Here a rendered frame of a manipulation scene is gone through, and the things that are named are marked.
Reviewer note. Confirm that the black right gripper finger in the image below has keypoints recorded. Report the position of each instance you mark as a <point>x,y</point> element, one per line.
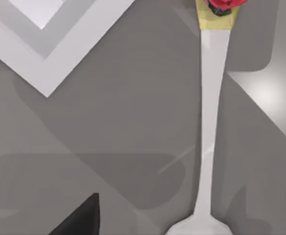
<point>84,220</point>

